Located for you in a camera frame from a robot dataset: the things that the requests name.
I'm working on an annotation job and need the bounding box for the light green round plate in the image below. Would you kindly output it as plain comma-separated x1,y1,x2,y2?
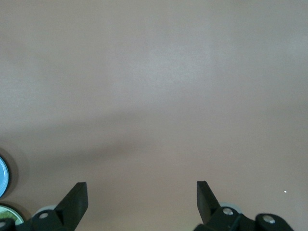
0,204,25,226

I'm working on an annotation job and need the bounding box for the green lettuce leaf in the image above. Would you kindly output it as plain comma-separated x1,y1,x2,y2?
0,207,19,223

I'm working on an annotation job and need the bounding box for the blue round plate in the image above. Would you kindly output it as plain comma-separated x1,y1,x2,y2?
0,155,11,198

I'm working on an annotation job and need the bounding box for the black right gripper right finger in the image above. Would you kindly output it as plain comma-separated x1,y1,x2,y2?
193,180,293,231

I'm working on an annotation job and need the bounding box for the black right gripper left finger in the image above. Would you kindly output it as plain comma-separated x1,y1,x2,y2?
0,182,89,231

